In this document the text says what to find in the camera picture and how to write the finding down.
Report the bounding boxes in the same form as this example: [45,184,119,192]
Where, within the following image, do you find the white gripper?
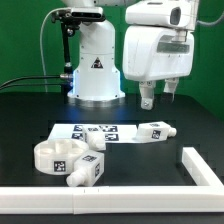
[123,26,194,110]

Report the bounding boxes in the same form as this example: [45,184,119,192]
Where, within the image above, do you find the white round stool seat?
[34,139,89,175]

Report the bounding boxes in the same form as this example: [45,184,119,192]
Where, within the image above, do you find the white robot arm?
[62,0,224,110]

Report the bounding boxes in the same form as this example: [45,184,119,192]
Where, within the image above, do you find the white marker sheet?
[48,124,137,143]

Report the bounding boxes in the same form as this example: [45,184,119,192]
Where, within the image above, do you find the white L-shaped fence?
[0,147,224,214]

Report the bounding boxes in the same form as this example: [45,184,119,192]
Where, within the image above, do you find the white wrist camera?
[125,0,194,30]

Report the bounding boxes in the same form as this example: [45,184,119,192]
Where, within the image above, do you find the black cables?
[0,74,74,92]

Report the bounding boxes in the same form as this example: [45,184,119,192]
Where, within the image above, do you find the black camera on stand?
[51,8,105,93]

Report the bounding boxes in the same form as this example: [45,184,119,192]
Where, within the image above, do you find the grey camera cable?
[39,7,66,94]

